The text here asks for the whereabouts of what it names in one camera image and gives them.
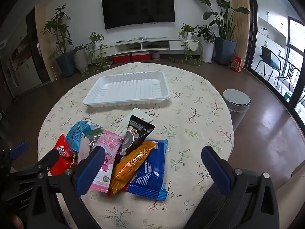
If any plant in tall white pot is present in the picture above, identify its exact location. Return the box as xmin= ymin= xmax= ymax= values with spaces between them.
xmin=194 ymin=24 xmax=216 ymax=64

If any bushy tree in dark pot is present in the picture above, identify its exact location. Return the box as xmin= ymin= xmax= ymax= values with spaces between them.
xmin=40 ymin=5 xmax=78 ymax=78

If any pink snack packet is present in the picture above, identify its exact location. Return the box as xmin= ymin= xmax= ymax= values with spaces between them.
xmin=90 ymin=130 xmax=125 ymax=194

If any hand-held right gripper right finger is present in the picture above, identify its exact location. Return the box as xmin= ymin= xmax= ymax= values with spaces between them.
xmin=186 ymin=145 xmax=280 ymax=229

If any trailing vine plant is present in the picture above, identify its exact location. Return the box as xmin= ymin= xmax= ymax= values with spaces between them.
xmin=82 ymin=31 xmax=112 ymax=74
xmin=179 ymin=23 xmax=202 ymax=66

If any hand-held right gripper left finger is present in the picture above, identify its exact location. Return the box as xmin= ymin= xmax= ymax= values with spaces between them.
xmin=27 ymin=147 xmax=106 ymax=229

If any white balcony cabinet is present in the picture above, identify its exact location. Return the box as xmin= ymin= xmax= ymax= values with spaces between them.
xmin=257 ymin=0 xmax=290 ymax=60

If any white round waste bin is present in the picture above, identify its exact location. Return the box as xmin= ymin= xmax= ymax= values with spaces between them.
xmin=223 ymin=89 xmax=252 ymax=131

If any pale translucent snack packet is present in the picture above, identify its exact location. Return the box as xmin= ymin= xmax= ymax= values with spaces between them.
xmin=77 ymin=135 xmax=92 ymax=165

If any red storage box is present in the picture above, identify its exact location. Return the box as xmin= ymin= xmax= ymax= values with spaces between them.
xmin=112 ymin=54 xmax=131 ymax=64
xmin=131 ymin=52 xmax=151 ymax=61

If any white television cabinet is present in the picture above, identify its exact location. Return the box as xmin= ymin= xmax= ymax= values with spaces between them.
xmin=102 ymin=36 xmax=199 ymax=58

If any broad-leaf plant in blue-grey pot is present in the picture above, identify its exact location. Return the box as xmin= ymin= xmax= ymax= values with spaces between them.
xmin=190 ymin=0 xmax=250 ymax=65

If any black snack packet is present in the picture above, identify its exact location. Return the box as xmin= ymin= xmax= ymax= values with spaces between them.
xmin=114 ymin=114 xmax=156 ymax=163

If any light blue snack packet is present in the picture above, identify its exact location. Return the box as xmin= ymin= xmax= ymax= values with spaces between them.
xmin=65 ymin=120 xmax=103 ymax=152

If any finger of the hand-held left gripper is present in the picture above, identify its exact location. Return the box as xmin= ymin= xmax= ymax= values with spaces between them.
xmin=0 ymin=141 xmax=30 ymax=171
xmin=10 ymin=149 xmax=60 ymax=180

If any plant in ribbed grey pot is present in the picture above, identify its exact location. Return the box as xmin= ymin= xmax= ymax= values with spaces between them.
xmin=73 ymin=44 xmax=90 ymax=73

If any long white snack packet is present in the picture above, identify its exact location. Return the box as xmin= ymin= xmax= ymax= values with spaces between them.
xmin=115 ymin=108 xmax=153 ymax=136

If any red snack packet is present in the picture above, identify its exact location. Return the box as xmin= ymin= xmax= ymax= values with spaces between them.
xmin=49 ymin=134 xmax=78 ymax=176

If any beige upholstered chair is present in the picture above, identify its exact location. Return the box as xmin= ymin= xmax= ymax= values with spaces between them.
xmin=274 ymin=163 xmax=305 ymax=229

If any black balcony chair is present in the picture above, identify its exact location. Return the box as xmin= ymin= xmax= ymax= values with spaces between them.
xmin=254 ymin=46 xmax=283 ymax=81

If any grey patterned foil packet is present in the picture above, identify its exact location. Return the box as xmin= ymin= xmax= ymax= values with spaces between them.
xmin=89 ymin=134 xmax=104 ymax=148

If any metal balcony table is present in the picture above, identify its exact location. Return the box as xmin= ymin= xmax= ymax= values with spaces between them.
xmin=275 ymin=55 xmax=301 ymax=89

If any dark blue snack packet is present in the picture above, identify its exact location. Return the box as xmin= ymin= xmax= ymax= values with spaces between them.
xmin=127 ymin=139 xmax=169 ymax=201

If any red gift bag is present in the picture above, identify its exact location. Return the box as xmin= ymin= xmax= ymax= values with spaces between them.
xmin=230 ymin=57 xmax=242 ymax=73

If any dark wooden partition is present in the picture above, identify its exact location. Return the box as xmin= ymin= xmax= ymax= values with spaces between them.
xmin=26 ymin=7 xmax=58 ymax=84

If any orange snack packet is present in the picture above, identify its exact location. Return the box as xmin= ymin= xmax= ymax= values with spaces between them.
xmin=108 ymin=141 xmax=158 ymax=199

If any white plastic tray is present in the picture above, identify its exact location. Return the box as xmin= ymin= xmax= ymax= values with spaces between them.
xmin=83 ymin=71 xmax=171 ymax=107

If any person's left hand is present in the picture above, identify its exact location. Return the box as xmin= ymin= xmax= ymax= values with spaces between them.
xmin=10 ymin=213 xmax=25 ymax=229

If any black wall television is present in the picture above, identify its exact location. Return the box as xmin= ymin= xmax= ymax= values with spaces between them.
xmin=101 ymin=0 xmax=175 ymax=30

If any black glass door frame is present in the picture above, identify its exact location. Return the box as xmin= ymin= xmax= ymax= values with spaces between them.
xmin=246 ymin=0 xmax=305 ymax=124

